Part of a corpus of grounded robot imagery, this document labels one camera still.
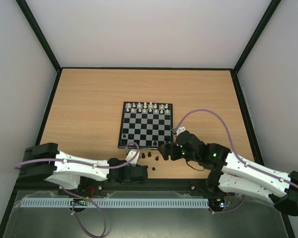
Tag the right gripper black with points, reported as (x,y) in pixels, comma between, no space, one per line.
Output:
(169,151)

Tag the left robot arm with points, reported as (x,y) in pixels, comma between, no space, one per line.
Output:
(46,162)

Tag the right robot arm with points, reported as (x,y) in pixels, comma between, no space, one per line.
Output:
(231,173)

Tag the black and silver chessboard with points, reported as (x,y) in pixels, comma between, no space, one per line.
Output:
(146,127)

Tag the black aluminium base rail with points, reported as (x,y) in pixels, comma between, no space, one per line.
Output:
(194,187)

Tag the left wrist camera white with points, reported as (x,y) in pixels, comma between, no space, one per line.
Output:
(132,157)

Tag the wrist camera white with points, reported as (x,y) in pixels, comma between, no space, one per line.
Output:
(132,157)
(178,130)

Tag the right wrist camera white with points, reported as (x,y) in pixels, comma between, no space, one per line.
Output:
(178,130)

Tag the light blue cable duct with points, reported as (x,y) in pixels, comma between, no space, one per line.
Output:
(115,203)

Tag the black cage frame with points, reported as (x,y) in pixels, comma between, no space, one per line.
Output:
(26,11)

